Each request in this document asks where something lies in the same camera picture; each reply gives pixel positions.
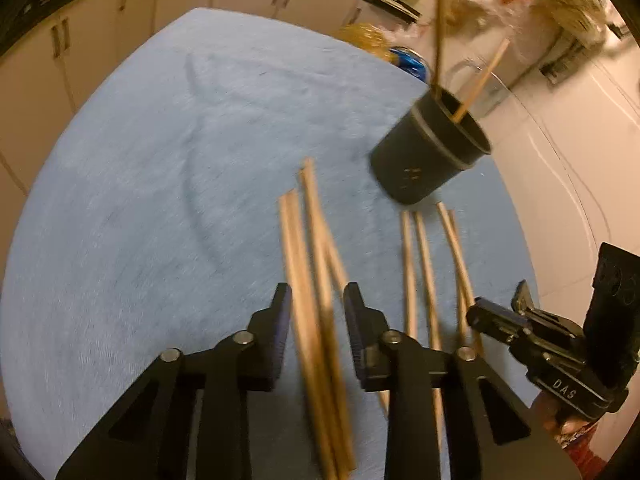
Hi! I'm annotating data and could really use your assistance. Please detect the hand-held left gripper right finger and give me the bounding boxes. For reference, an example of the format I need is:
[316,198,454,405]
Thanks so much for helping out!
[344,282,583,480]

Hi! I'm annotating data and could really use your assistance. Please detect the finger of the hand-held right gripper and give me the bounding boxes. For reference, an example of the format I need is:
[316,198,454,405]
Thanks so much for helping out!
[512,280,540,319]
[466,297,534,344]

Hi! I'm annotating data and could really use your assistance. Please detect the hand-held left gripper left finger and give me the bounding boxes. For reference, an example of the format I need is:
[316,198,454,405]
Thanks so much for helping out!
[55,282,292,480]

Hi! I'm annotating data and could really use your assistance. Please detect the wooden chopstick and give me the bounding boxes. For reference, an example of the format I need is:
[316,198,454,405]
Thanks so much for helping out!
[322,235,392,418]
[432,0,447,101]
[298,156,358,475]
[436,201,485,358]
[450,37,512,123]
[400,210,420,342]
[448,209,471,347]
[278,190,346,480]
[412,211,447,456]

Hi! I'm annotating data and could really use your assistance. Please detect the black cup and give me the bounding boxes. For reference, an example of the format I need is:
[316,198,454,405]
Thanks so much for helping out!
[369,87,493,206]

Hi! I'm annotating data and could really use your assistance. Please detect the person's right hand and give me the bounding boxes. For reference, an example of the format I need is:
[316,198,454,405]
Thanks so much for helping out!
[530,391,598,448]

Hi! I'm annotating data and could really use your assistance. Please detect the white appliance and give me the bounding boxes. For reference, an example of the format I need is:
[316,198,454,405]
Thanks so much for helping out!
[480,25,640,311]

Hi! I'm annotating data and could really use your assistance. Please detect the blue tablecloth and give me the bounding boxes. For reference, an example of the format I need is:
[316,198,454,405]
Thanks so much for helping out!
[0,7,540,480]

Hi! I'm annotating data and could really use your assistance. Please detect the clear glass jug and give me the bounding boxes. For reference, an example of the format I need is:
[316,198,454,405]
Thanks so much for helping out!
[444,56,508,117]

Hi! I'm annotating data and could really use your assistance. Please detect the blue plastic bag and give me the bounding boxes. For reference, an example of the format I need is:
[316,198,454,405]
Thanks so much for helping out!
[390,46,432,83]

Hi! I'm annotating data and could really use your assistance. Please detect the yellow plastic bag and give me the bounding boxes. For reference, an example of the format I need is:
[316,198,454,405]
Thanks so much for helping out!
[339,21,393,61]

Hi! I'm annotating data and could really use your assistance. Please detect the beige crumpled bag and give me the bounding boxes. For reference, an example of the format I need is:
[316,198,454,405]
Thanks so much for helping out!
[529,0,610,47]

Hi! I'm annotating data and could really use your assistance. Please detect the beige kitchen cabinets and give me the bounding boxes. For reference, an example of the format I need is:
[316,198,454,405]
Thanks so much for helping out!
[0,0,416,196]

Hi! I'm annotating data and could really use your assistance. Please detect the black kitchen countertop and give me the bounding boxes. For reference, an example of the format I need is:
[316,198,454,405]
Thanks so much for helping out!
[0,0,421,56]

